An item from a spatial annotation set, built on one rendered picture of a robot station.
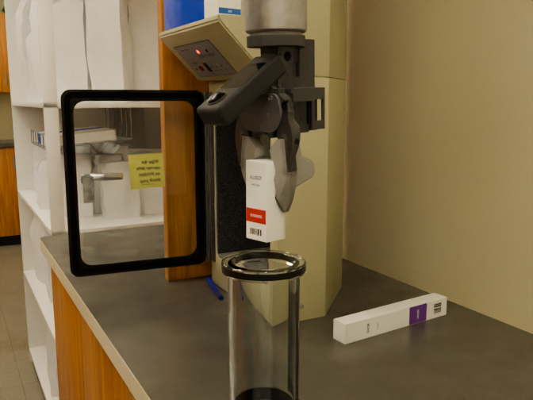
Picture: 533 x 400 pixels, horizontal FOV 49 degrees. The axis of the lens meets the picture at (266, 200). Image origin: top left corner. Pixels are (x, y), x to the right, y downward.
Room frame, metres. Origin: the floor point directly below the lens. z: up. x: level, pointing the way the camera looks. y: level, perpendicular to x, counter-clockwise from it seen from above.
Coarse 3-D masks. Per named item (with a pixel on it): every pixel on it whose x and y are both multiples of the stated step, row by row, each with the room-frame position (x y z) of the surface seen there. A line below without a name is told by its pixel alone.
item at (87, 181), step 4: (84, 176) 1.23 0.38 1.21; (88, 176) 1.23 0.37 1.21; (92, 176) 1.23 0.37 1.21; (84, 180) 1.22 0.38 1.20; (88, 180) 1.22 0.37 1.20; (92, 180) 1.23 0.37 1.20; (84, 184) 1.23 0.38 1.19; (88, 184) 1.22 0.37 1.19; (92, 184) 1.23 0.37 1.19; (84, 188) 1.23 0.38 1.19; (88, 188) 1.23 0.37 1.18; (92, 188) 1.23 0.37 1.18; (84, 192) 1.22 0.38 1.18; (88, 192) 1.23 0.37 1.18; (92, 192) 1.23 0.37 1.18; (84, 196) 1.22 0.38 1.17; (88, 196) 1.23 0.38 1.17; (92, 196) 1.23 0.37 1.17; (84, 200) 1.22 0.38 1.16; (88, 200) 1.23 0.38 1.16; (92, 200) 1.23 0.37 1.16
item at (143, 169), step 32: (96, 128) 1.25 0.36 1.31; (128, 128) 1.28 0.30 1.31; (160, 128) 1.30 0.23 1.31; (192, 128) 1.33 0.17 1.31; (96, 160) 1.25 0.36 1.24; (128, 160) 1.28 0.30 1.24; (160, 160) 1.30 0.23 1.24; (192, 160) 1.33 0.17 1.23; (96, 192) 1.25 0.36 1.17; (128, 192) 1.28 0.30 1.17; (160, 192) 1.30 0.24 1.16; (192, 192) 1.33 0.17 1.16; (96, 224) 1.25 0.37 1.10; (128, 224) 1.27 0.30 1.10; (160, 224) 1.30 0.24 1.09; (192, 224) 1.33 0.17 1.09; (96, 256) 1.25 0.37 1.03; (128, 256) 1.27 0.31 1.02; (160, 256) 1.30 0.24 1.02
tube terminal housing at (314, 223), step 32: (320, 0) 1.12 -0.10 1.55; (320, 32) 1.12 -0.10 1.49; (320, 64) 1.12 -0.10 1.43; (320, 160) 1.12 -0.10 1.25; (320, 192) 1.12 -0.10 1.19; (288, 224) 1.09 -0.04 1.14; (320, 224) 1.12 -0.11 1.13; (320, 256) 1.12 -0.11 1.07; (224, 288) 1.29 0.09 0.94; (320, 288) 1.12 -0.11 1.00
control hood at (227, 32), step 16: (224, 16) 1.03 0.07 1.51; (240, 16) 1.05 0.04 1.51; (176, 32) 1.21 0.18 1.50; (192, 32) 1.15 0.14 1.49; (208, 32) 1.09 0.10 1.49; (224, 32) 1.04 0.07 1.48; (240, 32) 1.04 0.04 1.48; (224, 48) 1.10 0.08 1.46; (240, 48) 1.05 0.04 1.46; (256, 48) 1.06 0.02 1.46; (240, 64) 1.11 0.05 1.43; (208, 80) 1.31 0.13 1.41
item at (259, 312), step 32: (256, 256) 0.77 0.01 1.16; (288, 256) 0.76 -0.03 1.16; (256, 288) 0.69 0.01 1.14; (288, 288) 0.70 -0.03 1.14; (256, 320) 0.69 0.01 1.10; (288, 320) 0.70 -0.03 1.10; (256, 352) 0.69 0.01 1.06; (288, 352) 0.70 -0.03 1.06; (256, 384) 0.69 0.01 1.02; (288, 384) 0.70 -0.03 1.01
